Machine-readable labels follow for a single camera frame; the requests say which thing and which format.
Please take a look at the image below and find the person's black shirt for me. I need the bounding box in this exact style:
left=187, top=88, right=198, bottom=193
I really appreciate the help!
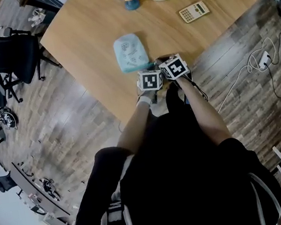
left=52, top=70, right=281, bottom=225

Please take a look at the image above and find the person's right forearm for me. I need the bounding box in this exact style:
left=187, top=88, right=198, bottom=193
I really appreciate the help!
left=176, top=69, right=234, bottom=151

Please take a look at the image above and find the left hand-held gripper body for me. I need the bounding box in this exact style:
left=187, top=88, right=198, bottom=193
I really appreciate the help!
left=131, top=67, right=168, bottom=107

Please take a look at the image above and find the white low cabinet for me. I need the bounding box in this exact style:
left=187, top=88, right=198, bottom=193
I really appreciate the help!
left=41, top=208, right=76, bottom=225

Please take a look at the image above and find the grey shoulder strap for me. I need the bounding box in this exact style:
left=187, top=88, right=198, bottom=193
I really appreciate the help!
left=247, top=168, right=281, bottom=225
left=87, top=154, right=146, bottom=225

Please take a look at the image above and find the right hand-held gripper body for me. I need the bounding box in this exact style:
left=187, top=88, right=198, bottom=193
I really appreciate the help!
left=153, top=51, right=195, bottom=93

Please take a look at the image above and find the white power strip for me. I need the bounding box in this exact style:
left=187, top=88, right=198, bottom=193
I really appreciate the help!
left=255, top=50, right=274, bottom=72

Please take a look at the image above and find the small wheeled floor robot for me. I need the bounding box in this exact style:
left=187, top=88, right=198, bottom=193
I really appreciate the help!
left=0, top=105, right=21, bottom=132

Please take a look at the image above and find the beige calculator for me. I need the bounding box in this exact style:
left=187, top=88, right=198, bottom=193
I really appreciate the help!
left=177, top=0, right=213, bottom=25

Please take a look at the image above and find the white floor cable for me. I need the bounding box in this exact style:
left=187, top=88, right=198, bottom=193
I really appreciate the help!
left=206, top=35, right=281, bottom=113

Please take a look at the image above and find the long grey workbench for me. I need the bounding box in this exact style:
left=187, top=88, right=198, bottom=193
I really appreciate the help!
left=10, top=154, right=72, bottom=225

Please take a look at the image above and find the light blue pouch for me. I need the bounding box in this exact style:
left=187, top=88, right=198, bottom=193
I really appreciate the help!
left=111, top=30, right=156, bottom=76

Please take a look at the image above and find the small black office chair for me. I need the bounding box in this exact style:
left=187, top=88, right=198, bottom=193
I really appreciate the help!
left=0, top=170, right=25, bottom=201

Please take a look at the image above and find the white plastic floor device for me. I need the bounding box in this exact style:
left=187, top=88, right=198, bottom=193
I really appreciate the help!
left=26, top=6, right=48, bottom=28

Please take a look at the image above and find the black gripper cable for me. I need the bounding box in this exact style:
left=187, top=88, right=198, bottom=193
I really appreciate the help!
left=187, top=74, right=210, bottom=105

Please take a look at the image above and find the person's left forearm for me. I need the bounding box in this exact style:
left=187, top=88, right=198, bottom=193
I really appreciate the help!
left=109, top=99, right=160, bottom=157

